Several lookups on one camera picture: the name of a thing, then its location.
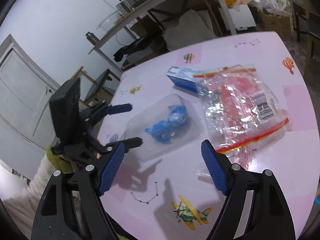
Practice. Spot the white door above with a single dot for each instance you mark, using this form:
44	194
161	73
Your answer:
25	93

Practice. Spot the left green sleeve forearm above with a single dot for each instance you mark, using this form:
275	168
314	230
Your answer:
22	207

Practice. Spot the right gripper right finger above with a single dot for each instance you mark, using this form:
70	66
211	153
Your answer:
269	216

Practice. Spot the grey side table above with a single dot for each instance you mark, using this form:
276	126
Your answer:
149	6

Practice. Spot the crumpled blue plastic wrapper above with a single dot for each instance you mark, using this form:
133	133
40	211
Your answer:
164	130

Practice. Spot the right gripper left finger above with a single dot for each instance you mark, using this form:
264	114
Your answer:
56	216

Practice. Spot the clear zip bag red stripe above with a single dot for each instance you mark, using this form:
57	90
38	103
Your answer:
241	113

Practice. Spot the metal thermos bottle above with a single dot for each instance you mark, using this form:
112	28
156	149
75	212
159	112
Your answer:
92	38

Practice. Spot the cardboard box with trash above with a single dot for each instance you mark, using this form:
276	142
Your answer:
275	15

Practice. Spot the clear plastic food container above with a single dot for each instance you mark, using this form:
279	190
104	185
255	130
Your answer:
150	148

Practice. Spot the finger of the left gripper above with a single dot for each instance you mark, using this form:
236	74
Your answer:
128	143
116	109

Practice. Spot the clear glass bowl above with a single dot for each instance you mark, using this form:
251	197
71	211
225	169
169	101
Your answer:
110	21

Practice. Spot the white cabinet box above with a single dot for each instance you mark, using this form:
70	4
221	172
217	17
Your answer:
242	17

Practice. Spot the wooden chair black seat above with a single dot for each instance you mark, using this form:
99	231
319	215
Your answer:
302	11

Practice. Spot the blue carton box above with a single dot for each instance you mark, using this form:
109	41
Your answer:
185	78

